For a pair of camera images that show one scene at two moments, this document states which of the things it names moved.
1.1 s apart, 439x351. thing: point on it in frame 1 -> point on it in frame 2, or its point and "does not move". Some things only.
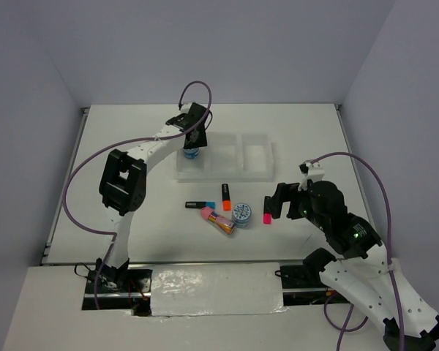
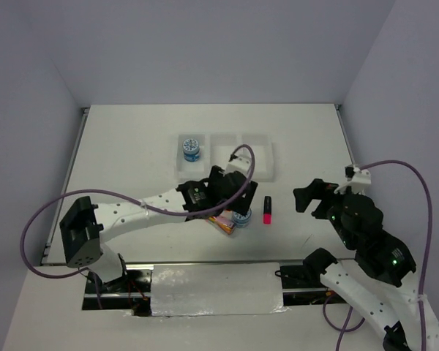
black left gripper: x=202 y=140 -> x=243 y=201
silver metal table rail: x=53 y=262 does not move
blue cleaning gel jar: x=191 y=153 does not move
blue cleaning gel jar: x=241 y=215 does not move
